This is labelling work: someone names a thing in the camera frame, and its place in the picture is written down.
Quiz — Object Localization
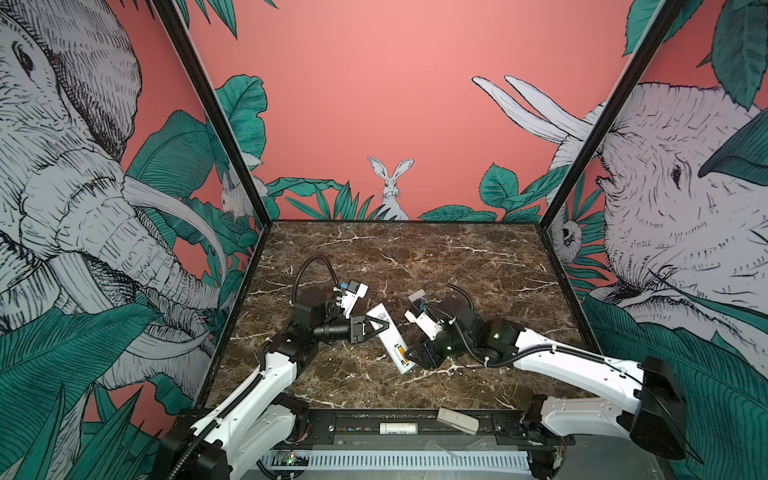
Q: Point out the white remote control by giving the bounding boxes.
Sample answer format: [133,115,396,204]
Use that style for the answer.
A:
[367,303,416,375]

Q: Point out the orange battery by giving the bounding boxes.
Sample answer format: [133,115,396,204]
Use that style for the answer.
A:
[397,346,409,366]

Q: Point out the white battery cover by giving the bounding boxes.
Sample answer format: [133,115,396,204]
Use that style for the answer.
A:
[408,289,426,302]

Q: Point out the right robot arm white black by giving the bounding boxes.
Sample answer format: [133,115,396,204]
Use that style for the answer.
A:
[404,287,689,460]

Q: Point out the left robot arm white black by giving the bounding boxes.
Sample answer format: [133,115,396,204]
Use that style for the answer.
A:
[149,276,393,479]

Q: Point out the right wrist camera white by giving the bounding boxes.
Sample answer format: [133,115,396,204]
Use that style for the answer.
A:
[405,306,443,341]

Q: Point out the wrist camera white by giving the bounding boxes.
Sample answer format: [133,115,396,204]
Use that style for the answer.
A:
[335,280,368,318]
[405,306,443,341]

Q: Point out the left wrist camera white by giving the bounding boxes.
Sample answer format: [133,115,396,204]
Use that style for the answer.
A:
[335,280,368,318]

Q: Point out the black front mounting rail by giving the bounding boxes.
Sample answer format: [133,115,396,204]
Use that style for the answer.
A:
[296,408,576,449]

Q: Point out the grey box on rail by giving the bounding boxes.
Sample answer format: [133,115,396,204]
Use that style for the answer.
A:
[437,408,480,435]

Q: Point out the white cylinder on rail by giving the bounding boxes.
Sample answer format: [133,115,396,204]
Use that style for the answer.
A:
[379,422,418,435]

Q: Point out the white slotted cable duct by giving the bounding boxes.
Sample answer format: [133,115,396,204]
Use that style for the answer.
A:
[261,450,531,474]

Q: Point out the black left frame post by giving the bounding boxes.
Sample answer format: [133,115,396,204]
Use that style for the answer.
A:
[152,0,272,231]

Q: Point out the black frame post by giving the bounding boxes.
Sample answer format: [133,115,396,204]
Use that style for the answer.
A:
[152,0,272,231]
[537,0,686,230]

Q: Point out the black right frame post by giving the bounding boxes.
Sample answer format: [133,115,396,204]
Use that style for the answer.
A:
[537,0,686,230]

